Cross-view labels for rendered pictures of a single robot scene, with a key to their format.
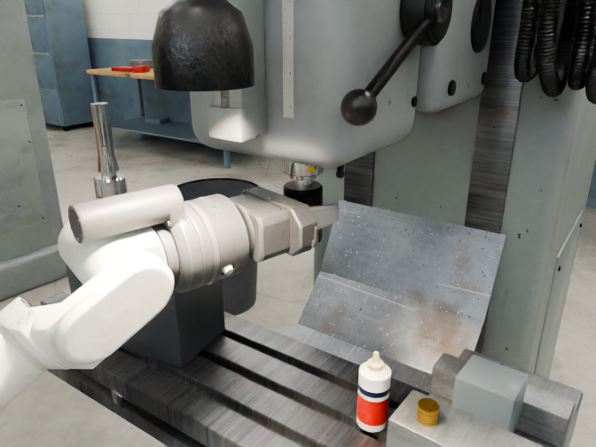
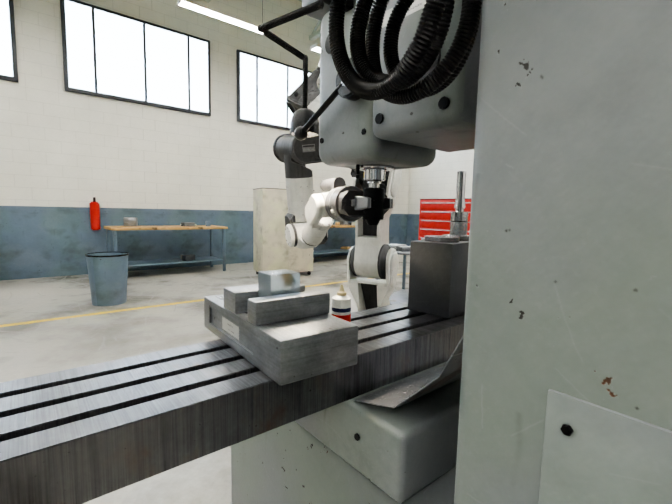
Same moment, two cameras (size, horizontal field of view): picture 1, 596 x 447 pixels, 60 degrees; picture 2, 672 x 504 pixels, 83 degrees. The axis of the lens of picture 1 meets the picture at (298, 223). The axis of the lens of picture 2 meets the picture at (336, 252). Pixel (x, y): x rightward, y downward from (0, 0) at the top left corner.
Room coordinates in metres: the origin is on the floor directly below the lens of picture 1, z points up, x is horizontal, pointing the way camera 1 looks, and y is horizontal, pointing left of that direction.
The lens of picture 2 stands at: (0.74, -0.85, 1.21)
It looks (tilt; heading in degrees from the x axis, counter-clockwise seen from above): 6 degrees down; 106
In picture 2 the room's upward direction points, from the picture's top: 1 degrees clockwise
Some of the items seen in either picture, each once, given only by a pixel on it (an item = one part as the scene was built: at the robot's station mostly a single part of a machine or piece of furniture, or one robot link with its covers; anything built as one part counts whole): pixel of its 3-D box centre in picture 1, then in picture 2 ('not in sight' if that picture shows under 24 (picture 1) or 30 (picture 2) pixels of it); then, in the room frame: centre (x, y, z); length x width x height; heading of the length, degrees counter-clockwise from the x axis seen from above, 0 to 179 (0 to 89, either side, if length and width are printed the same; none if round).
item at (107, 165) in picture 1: (104, 140); (460, 191); (0.78, 0.29, 1.27); 0.03 x 0.03 x 0.11
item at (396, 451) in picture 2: not in sight; (368, 384); (0.59, -0.01, 0.81); 0.50 x 0.35 x 0.12; 145
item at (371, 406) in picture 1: (373, 388); (341, 310); (0.54, -0.10, 1.01); 0.04 x 0.04 x 0.11
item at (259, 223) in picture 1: (239, 231); (354, 204); (0.53, 0.06, 1.23); 0.13 x 0.12 x 0.10; 40
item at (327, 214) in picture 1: (320, 218); (360, 202); (0.56, -0.03, 1.23); 0.06 x 0.02 x 0.03; 130
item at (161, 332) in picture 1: (145, 278); (448, 271); (0.75, 0.25, 1.05); 0.22 x 0.12 x 0.20; 64
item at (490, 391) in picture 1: (488, 398); (278, 287); (0.45, -0.20, 1.07); 0.06 x 0.05 x 0.06; 53
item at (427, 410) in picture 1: (427, 411); not in sight; (0.43, -0.13, 1.07); 0.02 x 0.02 x 0.02
